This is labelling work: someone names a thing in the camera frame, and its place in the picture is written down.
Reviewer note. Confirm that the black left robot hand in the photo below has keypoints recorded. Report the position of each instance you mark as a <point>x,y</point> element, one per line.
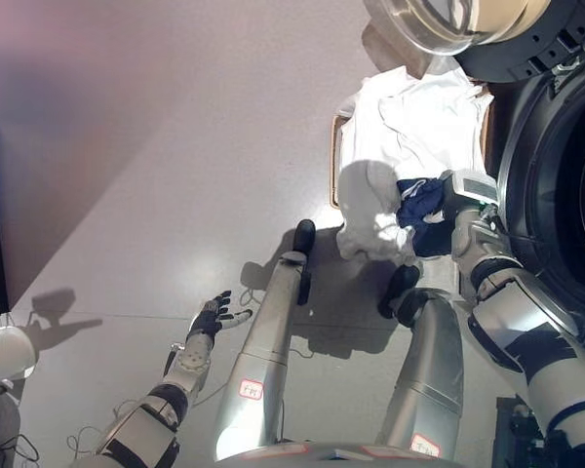
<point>209,317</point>

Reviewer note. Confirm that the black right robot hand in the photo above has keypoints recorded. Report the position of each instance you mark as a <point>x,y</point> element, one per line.
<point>448,195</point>

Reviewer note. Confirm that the dark blue garment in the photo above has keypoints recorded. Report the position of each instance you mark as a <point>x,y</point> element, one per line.
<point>421,205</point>

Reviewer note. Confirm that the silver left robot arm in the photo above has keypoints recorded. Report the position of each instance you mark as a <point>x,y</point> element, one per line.
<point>166,404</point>

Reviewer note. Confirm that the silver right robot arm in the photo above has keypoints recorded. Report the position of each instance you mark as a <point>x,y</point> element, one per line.
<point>507,292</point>

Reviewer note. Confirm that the washing machine drum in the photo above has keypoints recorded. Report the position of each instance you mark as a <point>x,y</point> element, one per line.
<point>546,195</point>

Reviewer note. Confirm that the brown woven laundry basket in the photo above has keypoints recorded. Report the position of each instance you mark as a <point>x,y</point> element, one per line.
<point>335,161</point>

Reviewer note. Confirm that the round washing machine door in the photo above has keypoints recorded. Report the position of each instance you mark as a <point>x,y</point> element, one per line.
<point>497,29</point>

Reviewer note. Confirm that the silver left robot leg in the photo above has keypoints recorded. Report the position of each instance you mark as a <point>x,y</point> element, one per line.
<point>268,351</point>

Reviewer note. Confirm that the silver robot leg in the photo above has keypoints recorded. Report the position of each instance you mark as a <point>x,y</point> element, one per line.
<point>429,370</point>
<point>268,351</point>

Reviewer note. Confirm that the white cloth garment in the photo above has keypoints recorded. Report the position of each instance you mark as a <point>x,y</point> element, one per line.
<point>419,127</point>

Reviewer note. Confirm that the silver right robot leg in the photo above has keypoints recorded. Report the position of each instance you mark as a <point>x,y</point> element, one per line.
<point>429,370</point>

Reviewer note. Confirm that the silver robot torso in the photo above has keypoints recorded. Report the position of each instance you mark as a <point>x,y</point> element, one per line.
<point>331,456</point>

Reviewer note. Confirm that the white cylindrical device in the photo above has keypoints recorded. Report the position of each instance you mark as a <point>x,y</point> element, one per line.
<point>7,353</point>

